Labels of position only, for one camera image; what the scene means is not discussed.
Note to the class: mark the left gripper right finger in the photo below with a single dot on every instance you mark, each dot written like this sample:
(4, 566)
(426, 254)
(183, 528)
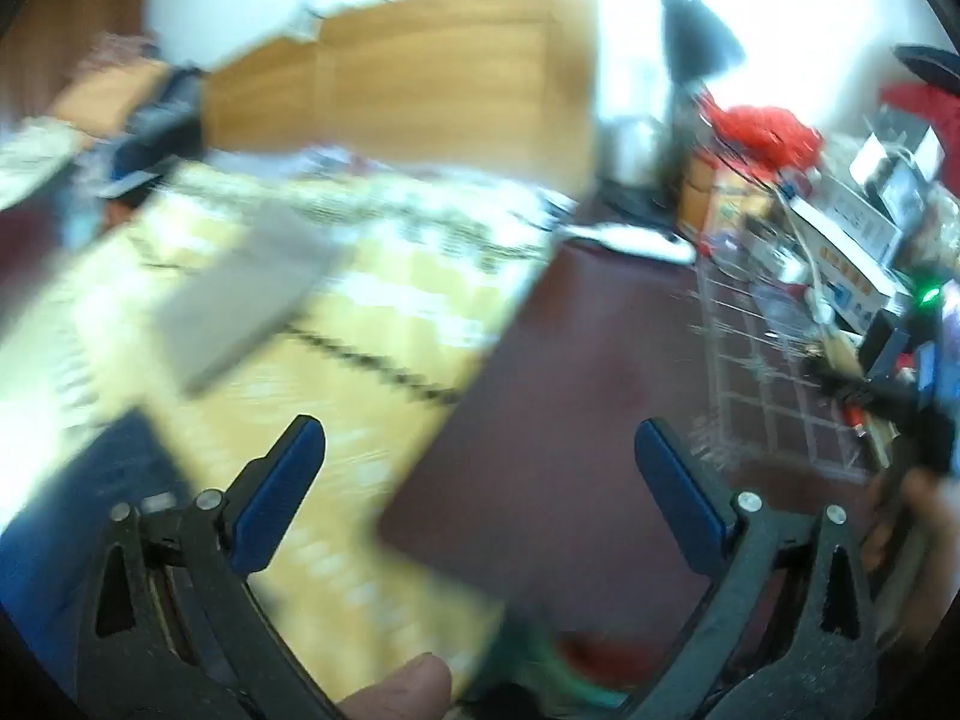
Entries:
(786, 629)

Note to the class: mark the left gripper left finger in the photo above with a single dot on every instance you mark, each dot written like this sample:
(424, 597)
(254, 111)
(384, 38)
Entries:
(170, 626)

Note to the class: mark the dark blue denim pants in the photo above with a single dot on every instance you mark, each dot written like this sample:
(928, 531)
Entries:
(47, 546)

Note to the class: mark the person's right hand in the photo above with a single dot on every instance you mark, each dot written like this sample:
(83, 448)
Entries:
(911, 555)

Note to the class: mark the person's left hand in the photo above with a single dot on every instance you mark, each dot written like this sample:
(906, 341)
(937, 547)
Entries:
(420, 690)

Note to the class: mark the red mesh bag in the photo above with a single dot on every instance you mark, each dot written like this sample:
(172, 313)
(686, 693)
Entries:
(769, 135)

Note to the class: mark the grey pillow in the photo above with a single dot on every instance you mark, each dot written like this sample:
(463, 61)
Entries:
(227, 310)

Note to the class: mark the yellow patterned bed cover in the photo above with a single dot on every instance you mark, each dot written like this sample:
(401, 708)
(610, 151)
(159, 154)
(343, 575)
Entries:
(380, 353)

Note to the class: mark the black desk lamp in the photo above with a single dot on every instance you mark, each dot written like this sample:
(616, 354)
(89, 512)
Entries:
(643, 156)

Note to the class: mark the wooden headboard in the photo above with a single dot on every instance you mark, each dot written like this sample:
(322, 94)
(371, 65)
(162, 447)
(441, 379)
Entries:
(504, 86)

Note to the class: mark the pile of clothes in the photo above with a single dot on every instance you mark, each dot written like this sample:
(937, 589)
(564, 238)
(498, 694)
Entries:
(137, 114)

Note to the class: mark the wire rack shelf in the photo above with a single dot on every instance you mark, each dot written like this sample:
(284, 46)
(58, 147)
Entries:
(764, 415)

